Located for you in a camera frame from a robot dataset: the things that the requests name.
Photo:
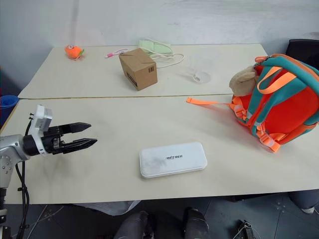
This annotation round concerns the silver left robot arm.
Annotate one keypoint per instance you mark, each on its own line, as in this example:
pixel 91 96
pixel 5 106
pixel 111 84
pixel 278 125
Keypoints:
pixel 11 147

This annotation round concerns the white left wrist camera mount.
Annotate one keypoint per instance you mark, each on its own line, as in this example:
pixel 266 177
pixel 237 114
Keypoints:
pixel 41 119

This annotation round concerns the white rectangular case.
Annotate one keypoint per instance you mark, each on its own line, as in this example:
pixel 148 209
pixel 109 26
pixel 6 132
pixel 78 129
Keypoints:
pixel 173 159

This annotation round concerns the clear plastic cup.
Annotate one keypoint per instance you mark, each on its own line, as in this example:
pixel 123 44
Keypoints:
pixel 199 69

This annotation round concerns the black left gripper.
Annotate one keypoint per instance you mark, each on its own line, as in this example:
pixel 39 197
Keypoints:
pixel 52 142

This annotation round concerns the dark rounded robot leg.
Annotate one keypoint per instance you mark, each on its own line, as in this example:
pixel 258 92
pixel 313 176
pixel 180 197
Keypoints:
pixel 134 225
pixel 195 222

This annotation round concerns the black floor device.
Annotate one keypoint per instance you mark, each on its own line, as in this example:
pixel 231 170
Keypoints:
pixel 245 227

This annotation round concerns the grey rounded object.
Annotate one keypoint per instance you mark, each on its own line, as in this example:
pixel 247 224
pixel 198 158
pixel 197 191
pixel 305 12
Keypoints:
pixel 304 199

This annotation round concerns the orange plush toy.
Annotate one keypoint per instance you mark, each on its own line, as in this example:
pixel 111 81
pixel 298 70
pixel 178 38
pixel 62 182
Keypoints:
pixel 72 51

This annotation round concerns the pink toothbrush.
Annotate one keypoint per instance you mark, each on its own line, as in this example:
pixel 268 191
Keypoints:
pixel 115 53

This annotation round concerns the brown cardboard box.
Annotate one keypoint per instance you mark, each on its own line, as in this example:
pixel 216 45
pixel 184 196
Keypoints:
pixel 139 69

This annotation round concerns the black chair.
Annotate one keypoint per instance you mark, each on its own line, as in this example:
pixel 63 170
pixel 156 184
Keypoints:
pixel 302 49

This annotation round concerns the orange and teal backpack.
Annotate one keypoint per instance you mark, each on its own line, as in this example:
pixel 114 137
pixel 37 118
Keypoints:
pixel 281 104

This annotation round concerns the blue cup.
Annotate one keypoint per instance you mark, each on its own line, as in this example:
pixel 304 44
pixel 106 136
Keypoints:
pixel 7 103

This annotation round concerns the light green fabric pouch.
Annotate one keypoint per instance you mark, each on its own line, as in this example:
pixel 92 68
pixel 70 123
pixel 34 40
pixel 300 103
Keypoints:
pixel 155 47

